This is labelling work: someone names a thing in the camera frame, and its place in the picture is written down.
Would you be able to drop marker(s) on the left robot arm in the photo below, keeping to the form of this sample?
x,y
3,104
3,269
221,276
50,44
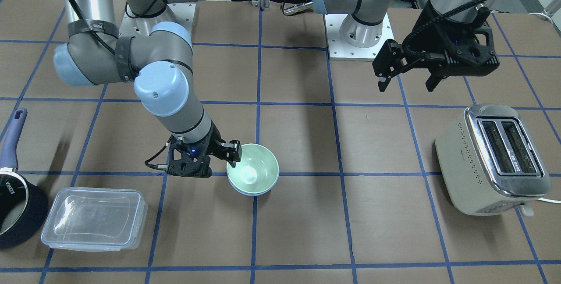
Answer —
x,y
372,12

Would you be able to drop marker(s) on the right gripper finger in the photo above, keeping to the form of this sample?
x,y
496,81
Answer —
x,y
228,151

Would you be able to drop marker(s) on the dark blue saucepan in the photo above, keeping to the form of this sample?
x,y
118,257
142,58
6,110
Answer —
x,y
23,206

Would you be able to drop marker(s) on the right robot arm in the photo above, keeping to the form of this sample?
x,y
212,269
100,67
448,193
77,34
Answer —
x,y
157,60

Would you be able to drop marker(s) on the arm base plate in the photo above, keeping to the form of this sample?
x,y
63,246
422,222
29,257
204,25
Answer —
x,y
351,41
170,29

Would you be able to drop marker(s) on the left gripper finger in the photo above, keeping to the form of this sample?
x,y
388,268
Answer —
x,y
433,80
388,63

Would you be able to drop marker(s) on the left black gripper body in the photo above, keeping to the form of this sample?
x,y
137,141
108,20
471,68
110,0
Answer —
x,y
424,32

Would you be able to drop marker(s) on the clear plastic container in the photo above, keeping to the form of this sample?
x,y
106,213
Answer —
x,y
95,220

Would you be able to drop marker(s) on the green bowl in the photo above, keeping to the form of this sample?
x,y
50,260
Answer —
x,y
255,159

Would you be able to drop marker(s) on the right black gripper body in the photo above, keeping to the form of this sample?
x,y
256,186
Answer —
x,y
214,143

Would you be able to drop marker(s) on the blue bowl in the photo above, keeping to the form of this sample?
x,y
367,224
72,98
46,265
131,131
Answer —
x,y
252,184

